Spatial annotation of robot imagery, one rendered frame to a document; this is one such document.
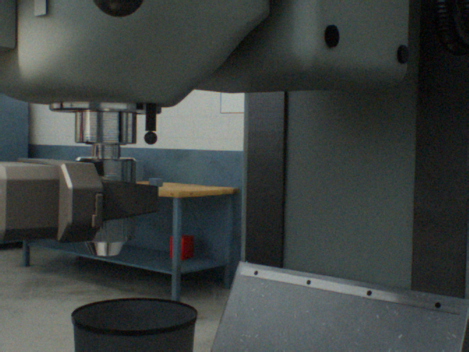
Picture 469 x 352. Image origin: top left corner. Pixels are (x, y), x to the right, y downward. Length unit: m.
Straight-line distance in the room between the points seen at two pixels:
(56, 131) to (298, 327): 7.05
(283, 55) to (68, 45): 0.18
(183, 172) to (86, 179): 5.82
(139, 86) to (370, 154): 0.40
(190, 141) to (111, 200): 5.73
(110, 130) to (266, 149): 0.40
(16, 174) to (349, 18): 0.30
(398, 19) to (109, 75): 0.32
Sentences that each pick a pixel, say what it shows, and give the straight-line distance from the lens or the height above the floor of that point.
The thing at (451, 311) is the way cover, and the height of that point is 1.11.
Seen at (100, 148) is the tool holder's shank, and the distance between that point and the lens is 0.52.
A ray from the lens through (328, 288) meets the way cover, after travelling 0.83.
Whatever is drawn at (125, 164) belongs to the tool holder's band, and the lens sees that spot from 0.51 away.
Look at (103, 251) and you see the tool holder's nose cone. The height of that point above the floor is 1.20.
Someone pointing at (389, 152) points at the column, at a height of 1.27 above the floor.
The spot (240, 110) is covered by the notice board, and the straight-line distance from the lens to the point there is 5.84.
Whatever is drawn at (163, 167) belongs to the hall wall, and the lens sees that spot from 6.46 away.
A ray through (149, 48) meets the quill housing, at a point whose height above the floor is 1.34.
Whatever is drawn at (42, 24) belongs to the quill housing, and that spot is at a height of 1.36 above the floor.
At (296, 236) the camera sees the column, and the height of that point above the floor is 1.16.
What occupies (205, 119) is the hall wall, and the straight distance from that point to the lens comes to 6.10.
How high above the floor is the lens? 1.28
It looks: 3 degrees down
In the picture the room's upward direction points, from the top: 1 degrees clockwise
